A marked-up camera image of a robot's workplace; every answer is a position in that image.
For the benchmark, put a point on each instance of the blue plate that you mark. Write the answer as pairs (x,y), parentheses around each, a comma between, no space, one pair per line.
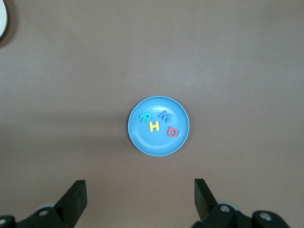
(156,145)

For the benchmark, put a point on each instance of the yellow uppercase letter H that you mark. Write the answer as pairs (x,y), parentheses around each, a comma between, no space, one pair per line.
(154,126)

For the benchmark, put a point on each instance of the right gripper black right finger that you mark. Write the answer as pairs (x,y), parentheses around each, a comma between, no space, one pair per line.
(209,209)

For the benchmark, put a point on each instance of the teal uppercase letter R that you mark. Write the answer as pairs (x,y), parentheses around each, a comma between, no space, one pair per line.
(144,116)

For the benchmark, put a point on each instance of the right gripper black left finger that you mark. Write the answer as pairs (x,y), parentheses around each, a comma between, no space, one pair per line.
(69,206)

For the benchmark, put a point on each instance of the pinkish red letter Q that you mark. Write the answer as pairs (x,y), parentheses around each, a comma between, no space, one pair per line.
(169,133)

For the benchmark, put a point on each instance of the blue uppercase letter M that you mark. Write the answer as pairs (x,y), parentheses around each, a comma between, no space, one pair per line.
(166,116)

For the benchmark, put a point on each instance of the beige plate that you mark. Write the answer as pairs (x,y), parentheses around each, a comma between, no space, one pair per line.
(2,16)

